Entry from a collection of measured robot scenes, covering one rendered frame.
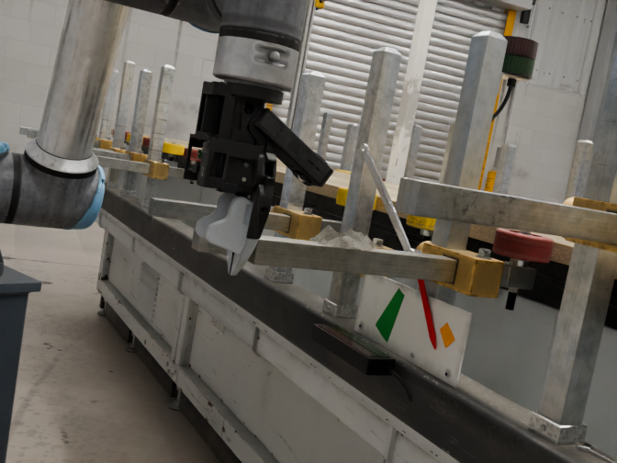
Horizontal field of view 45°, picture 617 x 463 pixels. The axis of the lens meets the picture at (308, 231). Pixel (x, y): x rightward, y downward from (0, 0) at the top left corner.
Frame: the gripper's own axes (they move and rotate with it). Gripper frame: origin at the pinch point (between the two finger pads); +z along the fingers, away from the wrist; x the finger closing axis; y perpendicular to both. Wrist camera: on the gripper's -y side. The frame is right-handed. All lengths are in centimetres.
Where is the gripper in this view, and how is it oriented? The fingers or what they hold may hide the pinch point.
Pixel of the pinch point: (240, 264)
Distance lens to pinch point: 86.2
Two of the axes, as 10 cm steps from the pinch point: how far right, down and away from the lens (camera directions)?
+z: -1.7, 9.8, 1.1
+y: -8.7, -1.0, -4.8
